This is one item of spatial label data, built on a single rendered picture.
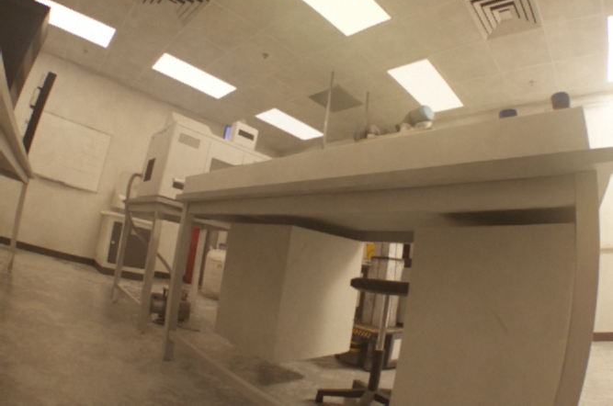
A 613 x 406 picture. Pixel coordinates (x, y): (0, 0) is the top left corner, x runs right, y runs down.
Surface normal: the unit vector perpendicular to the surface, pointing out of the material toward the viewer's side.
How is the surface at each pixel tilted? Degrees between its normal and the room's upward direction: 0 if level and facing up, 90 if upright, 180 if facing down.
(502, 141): 90
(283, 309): 90
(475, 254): 90
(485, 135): 90
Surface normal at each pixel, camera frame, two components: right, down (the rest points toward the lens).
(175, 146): 0.70, -0.08
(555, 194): -0.69, -0.28
